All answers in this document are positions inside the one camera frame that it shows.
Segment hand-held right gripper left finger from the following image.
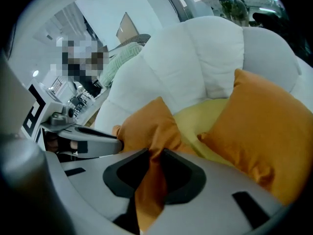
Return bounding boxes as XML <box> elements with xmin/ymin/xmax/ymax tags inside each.
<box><xmin>45</xmin><ymin>147</ymin><xmax>153</xmax><ymax>235</ymax></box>

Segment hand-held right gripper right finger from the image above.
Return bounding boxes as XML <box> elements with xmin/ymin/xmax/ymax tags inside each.
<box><xmin>146</xmin><ymin>148</ymin><xmax>295</xmax><ymax>235</ymax></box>

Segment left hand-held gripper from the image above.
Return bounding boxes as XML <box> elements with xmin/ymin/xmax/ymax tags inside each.
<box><xmin>21</xmin><ymin>78</ymin><xmax>124</xmax><ymax>159</ymax></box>

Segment small orange cushion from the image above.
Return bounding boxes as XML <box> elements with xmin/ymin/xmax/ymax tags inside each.
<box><xmin>112</xmin><ymin>96</ymin><xmax>198</xmax><ymax>233</ymax></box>

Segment large orange cushion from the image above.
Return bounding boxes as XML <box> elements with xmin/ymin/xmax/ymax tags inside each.
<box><xmin>197</xmin><ymin>68</ymin><xmax>313</xmax><ymax>207</ymax></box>

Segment yellow cushion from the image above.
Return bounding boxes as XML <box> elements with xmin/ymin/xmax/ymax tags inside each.
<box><xmin>172</xmin><ymin>98</ymin><xmax>237</xmax><ymax>167</ymax></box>

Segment person's left hand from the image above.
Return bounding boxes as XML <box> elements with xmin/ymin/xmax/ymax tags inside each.
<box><xmin>45</xmin><ymin>133</ymin><xmax>79</xmax><ymax>154</ymax></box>

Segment person's upper body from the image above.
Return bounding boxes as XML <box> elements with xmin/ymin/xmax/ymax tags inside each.
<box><xmin>50</xmin><ymin>38</ymin><xmax>110</xmax><ymax>98</ymax></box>

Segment pale green knitted throw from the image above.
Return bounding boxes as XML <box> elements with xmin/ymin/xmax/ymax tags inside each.
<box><xmin>98</xmin><ymin>42</ymin><xmax>144</xmax><ymax>88</ymax></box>

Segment brown woven basket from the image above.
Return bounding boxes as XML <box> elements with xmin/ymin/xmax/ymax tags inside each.
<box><xmin>109</xmin><ymin>33</ymin><xmax>152</xmax><ymax>51</ymax></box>

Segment brown cardboard board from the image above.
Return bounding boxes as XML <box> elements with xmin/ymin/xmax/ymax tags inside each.
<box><xmin>115</xmin><ymin>12</ymin><xmax>139</xmax><ymax>45</ymax></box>

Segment green potted plant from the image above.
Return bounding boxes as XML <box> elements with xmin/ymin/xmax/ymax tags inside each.
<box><xmin>218</xmin><ymin>0</ymin><xmax>250</xmax><ymax>26</ymax></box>

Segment grey window frame post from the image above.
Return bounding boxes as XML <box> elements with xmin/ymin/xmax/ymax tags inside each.
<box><xmin>158</xmin><ymin>0</ymin><xmax>195</xmax><ymax>24</ymax></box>

